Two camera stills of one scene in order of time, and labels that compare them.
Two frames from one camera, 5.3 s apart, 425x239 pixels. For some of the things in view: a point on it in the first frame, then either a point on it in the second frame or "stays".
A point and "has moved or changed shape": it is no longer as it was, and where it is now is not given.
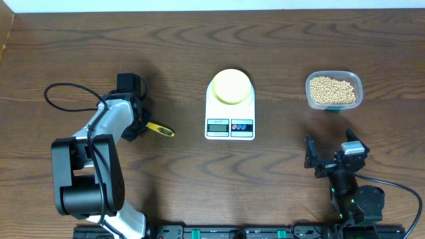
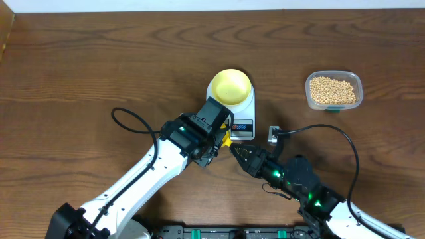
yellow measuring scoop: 160,129 has moved or changed shape
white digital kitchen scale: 224,121 stays
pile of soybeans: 325,90 stays
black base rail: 250,232 stays
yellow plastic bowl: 232,86 stays
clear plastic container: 332,90 stays
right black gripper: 325,166 to 255,162
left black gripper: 131,133 to 206,159
